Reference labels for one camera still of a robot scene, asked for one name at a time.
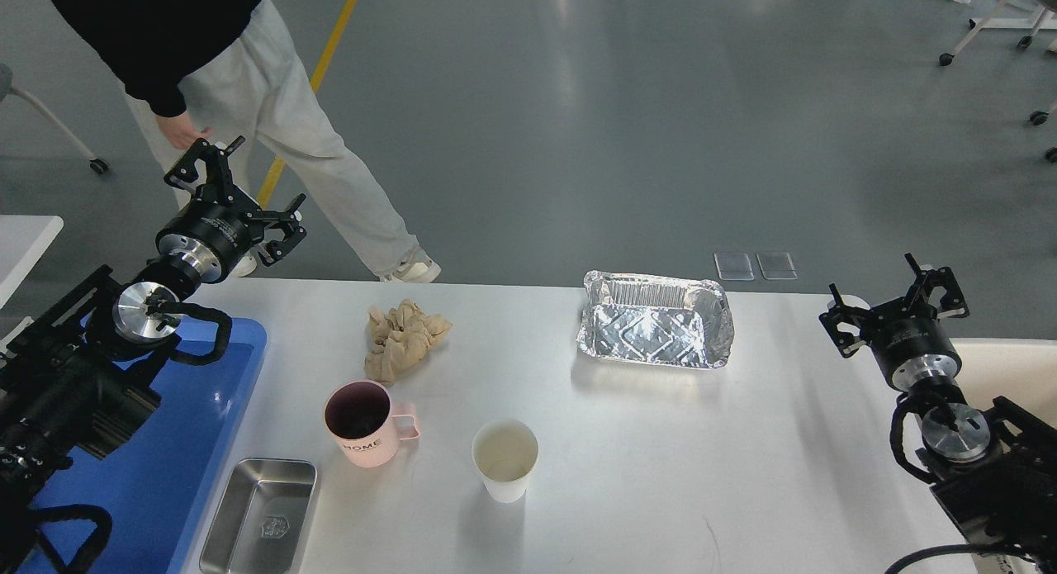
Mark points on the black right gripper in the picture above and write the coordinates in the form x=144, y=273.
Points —
x=908, y=342

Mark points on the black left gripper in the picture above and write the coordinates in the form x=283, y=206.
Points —
x=206, y=230

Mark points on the pink mug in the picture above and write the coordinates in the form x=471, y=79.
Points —
x=367, y=425

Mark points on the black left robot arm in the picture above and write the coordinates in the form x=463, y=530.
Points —
x=81, y=375

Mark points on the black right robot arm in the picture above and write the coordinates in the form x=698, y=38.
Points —
x=992, y=471

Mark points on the person's right hand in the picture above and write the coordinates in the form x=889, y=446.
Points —
x=181, y=130

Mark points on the beige plastic bin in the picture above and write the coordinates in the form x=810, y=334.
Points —
x=1022, y=370

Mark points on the grey office chair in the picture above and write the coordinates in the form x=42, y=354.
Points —
x=8, y=89

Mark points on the right clear floor plate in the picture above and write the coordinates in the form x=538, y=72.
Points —
x=777, y=266

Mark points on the clear floor plate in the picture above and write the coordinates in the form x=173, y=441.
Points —
x=734, y=267
x=777, y=266

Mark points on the person in black top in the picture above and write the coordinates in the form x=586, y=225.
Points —
x=233, y=65

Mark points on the left clear floor plate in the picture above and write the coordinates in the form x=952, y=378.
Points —
x=734, y=267

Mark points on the white side table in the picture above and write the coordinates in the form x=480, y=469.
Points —
x=24, y=239

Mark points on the aluminium foil container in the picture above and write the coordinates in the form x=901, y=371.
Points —
x=656, y=321

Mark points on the black caster wheel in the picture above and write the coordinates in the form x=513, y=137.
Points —
x=1040, y=117

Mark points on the blue plastic tray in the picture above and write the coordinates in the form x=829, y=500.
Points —
x=155, y=486

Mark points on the small stainless steel tray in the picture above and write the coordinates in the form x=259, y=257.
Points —
x=261, y=518

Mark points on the white paper cup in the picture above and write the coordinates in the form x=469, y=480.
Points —
x=505, y=453

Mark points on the white wheeled furniture frame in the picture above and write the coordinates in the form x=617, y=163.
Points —
x=1043, y=17

